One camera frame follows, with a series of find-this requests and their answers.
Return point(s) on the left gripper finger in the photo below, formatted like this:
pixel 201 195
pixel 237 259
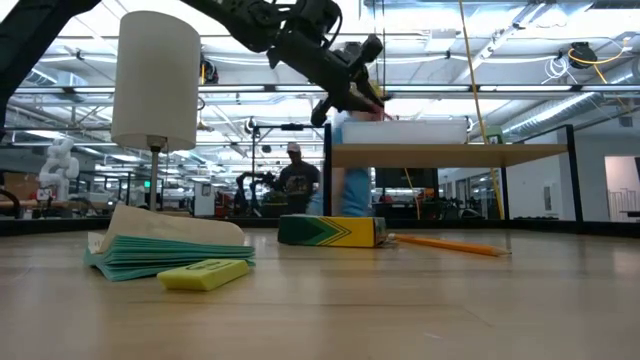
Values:
pixel 371 92
pixel 365 104

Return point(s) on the green yellow crayon box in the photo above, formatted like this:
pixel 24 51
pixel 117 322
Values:
pixel 340 232

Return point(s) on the yellow pencil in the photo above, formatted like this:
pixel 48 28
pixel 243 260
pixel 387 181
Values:
pixel 450 245

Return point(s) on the yellow eraser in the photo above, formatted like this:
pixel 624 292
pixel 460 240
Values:
pixel 200 276

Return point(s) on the teal sticky note pad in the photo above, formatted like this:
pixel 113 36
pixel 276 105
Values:
pixel 165 255

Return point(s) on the black background robot arm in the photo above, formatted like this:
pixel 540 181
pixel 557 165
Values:
pixel 250 192

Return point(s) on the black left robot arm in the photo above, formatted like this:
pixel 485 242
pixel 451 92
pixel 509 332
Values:
pixel 25 30

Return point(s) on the clear supply box purple lid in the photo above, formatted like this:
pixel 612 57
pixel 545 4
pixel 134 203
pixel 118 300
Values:
pixel 405 131

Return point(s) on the brown cardboard box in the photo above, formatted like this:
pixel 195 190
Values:
pixel 20 185

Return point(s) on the black monitor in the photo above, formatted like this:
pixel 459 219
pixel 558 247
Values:
pixel 407 178

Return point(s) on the wooden shelf board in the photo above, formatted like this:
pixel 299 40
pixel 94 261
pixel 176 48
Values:
pixel 440 156

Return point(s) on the person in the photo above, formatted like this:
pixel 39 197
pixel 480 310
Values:
pixel 357 195
pixel 299 185

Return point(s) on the small green object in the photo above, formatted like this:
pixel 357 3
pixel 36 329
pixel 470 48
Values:
pixel 495 136

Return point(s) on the white shade wooden base lamp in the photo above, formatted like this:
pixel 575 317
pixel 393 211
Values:
pixel 155 75

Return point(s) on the white cabinet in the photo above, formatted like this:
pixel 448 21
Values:
pixel 204 200

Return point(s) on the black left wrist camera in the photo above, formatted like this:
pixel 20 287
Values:
pixel 317 15

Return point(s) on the wooden shelf with black frame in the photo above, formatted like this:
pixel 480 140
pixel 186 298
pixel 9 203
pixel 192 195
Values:
pixel 327 200

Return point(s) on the black background station frame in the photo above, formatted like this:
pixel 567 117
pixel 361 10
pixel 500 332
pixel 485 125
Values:
pixel 253 165

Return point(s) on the black table frame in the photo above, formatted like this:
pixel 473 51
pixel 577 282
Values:
pixel 50 227

